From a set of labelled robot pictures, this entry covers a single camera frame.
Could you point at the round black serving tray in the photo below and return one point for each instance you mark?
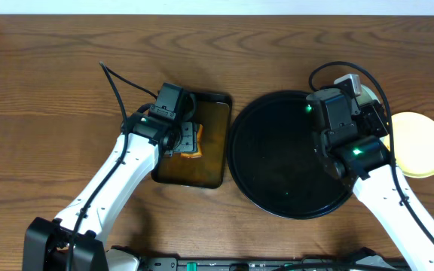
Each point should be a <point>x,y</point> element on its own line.
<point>272,160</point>

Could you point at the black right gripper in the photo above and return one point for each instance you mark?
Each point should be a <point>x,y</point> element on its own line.
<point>372,111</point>

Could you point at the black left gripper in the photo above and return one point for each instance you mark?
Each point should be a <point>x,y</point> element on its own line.
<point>188,138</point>

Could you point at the black rectangular water tray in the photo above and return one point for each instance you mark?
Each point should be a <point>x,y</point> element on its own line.
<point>213,114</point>

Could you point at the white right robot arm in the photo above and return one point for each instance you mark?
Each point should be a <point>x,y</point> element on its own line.
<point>355,155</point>

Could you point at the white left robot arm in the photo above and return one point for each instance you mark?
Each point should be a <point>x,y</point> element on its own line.
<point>75,239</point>

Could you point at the light blue plate top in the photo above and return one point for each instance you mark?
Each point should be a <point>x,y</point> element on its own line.
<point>367,96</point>

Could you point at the orange green scrub sponge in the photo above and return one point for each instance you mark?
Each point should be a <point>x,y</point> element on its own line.
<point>197,144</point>

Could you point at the yellow plate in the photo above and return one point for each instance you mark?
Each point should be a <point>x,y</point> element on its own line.
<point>413,137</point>

